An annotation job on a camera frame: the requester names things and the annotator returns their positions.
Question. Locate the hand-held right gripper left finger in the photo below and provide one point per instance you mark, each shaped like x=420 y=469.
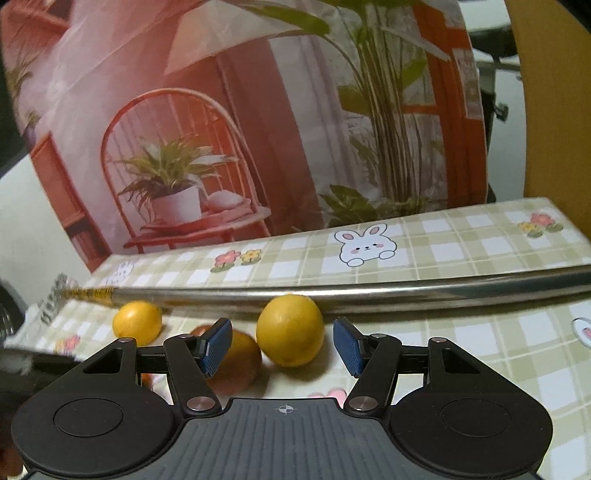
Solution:
x=216 y=346

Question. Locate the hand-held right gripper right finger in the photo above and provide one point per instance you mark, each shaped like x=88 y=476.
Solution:
x=348 y=346

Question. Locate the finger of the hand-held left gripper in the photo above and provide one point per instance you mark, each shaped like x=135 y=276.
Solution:
x=46 y=362

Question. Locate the small yellow citrus fruit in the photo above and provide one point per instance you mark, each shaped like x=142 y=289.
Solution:
x=290 y=330

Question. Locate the red green tomato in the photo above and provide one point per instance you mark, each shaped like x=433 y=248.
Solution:
x=240 y=360

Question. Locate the metal pole with gold fittings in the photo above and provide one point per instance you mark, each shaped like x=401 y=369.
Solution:
x=369 y=293

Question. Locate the large yellow citrus fruit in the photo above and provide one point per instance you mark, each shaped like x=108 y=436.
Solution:
x=137 y=322

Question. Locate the checked bunny tablecloth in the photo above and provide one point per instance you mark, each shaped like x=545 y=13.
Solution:
x=461 y=244

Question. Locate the printed plant backdrop cloth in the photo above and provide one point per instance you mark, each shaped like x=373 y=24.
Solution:
x=286 y=115

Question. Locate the yellow wooden board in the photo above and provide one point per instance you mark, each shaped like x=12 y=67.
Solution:
x=554 y=92

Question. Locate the black office chair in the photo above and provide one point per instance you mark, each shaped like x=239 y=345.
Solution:
x=491 y=39

